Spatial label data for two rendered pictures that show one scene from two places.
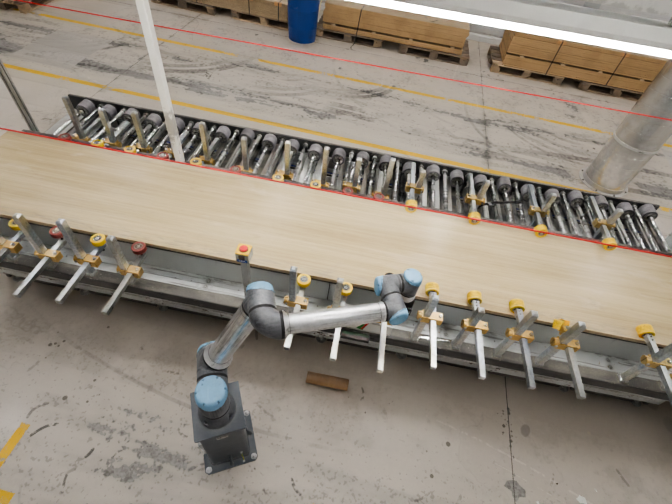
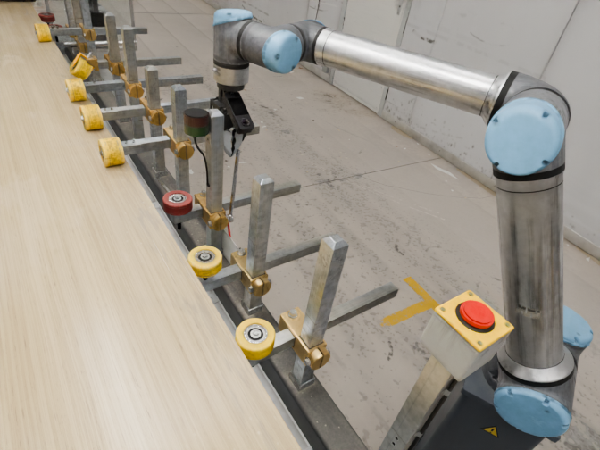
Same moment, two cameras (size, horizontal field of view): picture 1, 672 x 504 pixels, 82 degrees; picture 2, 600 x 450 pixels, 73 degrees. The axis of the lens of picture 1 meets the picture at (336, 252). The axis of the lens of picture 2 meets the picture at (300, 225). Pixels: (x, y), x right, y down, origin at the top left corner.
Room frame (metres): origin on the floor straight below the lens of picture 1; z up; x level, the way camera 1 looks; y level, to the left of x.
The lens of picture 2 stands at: (1.63, 0.57, 1.59)
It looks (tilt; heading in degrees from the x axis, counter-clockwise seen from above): 38 degrees down; 228
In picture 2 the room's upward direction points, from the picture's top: 10 degrees clockwise
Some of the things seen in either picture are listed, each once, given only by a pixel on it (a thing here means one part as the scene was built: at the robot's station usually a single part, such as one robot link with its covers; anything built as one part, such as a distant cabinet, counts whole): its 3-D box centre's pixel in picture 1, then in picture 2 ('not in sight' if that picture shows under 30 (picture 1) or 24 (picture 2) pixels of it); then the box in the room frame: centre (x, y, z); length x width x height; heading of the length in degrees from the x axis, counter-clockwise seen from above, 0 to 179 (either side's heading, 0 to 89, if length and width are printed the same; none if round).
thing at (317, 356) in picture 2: (296, 301); (304, 338); (1.22, 0.18, 0.84); 0.13 x 0.06 x 0.05; 88
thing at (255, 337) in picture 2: (303, 284); (254, 348); (1.34, 0.16, 0.85); 0.08 x 0.08 x 0.11
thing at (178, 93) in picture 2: (423, 320); (181, 159); (1.19, -0.55, 0.90); 0.03 x 0.03 x 0.48; 88
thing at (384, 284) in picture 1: (388, 286); (272, 47); (1.07, -0.26, 1.32); 0.12 x 0.12 x 0.09; 20
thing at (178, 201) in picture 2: not in sight; (178, 212); (1.29, -0.34, 0.85); 0.08 x 0.08 x 0.11
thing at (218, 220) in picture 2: not in sight; (210, 211); (1.20, -0.32, 0.85); 0.13 x 0.06 x 0.05; 88
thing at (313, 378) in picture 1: (327, 380); not in sight; (1.11, -0.09, 0.04); 0.30 x 0.08 x 0.08; 88
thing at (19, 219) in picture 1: (37, 244); not in sight; (1.27, 1.70, 0.90); 0.03 x 0.03 x 0.48; 88
